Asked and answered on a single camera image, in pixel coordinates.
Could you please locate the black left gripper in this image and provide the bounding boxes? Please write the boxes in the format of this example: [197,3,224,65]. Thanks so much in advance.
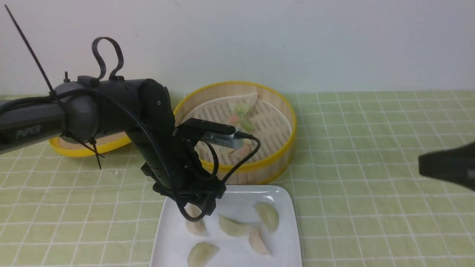
[140,141,226,216]

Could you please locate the pale dumpling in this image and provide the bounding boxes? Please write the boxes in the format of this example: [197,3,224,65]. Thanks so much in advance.
[185,204,208,236]

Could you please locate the pink dumpling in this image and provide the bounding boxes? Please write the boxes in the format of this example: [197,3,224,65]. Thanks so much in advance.
[230,144,252,159]
[227,114,242,127]

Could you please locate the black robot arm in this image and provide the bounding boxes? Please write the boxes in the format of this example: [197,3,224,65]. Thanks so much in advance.
[0,76,235,221]

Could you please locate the pale green dumpling plate centre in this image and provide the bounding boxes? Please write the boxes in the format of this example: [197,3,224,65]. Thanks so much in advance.
[218,214,258,238]

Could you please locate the pale green dumpling plate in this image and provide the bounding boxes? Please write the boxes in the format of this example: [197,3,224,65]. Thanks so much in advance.
[187,242,220,267]
[254,202,279,233]
[218,214,258,238]

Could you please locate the pale green dumpling plate front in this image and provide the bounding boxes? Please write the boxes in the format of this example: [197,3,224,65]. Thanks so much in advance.
[187,242,220,267]

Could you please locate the white square plate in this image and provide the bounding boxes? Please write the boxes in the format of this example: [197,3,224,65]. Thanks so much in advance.
[150,185,302,267]

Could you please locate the pale green dumpling plate right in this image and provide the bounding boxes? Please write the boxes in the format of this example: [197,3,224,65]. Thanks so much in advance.
[254,202,279,233]

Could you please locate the pale beige dumpling plate right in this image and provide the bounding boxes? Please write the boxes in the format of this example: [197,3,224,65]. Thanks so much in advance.
[248,225,271,256]

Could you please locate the yellow rimmed bamboo steamer lid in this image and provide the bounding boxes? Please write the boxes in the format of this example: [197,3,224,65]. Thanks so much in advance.
[49,132,131,158]

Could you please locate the green dumpling right of centre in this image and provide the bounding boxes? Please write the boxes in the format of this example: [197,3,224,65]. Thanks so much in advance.
[240,117,256,132]

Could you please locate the green dumpling top of steamer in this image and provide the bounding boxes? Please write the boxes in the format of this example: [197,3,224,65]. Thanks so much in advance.
[229,102,251,117]

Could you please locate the white mesh steamer liner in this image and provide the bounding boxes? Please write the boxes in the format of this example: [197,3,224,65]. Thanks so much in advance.
[175,90,293,163]

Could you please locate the yellow rimmed bamboo steamer basket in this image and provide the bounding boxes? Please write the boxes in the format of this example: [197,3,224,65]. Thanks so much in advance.
[174,81,297,185]

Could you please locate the green checkered tablecloth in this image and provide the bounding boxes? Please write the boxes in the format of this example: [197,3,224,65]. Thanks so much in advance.
[1,90,474,267]

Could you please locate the black camera cable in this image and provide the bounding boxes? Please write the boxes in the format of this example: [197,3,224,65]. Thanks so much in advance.
[56,89,261,222]

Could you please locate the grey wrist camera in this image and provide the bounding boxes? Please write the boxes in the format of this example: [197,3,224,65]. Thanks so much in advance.
[176,117,244,150]

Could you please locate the black cable tie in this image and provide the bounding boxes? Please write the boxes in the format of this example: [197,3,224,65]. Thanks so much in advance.
[1,4,104,169]

